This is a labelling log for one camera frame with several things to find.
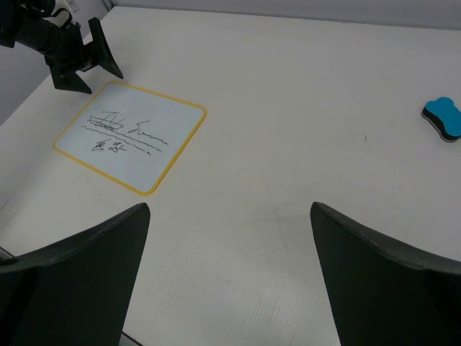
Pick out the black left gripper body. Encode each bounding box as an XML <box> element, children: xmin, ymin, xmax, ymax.
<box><xmin>21</xmin><ymin>14</ymin><xmax>94</xmax><ymax>76</ymax></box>

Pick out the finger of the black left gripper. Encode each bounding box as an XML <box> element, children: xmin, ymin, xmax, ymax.
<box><xmin>50</xmin><ymin>63</ymin><xmax>92</xmax><ymax>94</ymax></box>
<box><xmin>87</xmin><ymin>17</ymin><xmax>124</xmax><ymax>79</ymax></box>

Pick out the yellow-framed small whiteboard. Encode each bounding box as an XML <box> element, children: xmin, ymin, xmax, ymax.
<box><xmin>53</xmin><ymin>81</ymin><xmax>207</xmax><ymax>196</ymax></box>

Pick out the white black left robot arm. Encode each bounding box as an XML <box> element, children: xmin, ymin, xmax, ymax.
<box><xmin>1</xmin><ymin>0</ymin><xmax>123</xmax><ymax>94</ymax></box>

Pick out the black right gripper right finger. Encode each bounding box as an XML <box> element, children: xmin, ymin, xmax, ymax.
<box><xmin>310</xmin><ymin>202</ymin><xmax>460</xmax><ymax>345</ymax></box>

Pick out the blue bone-shaped whiteboard eraser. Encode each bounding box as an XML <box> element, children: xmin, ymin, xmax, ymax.
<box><xmin>421</xmin><ymin>97</ymin><xmax>460</xmax><ymax>143</ymax></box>

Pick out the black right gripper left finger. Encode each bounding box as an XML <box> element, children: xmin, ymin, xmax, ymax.
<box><xmin>1</xmin><ymin>203</ymin><xmax>151</xmax><ymax>345</ymax></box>

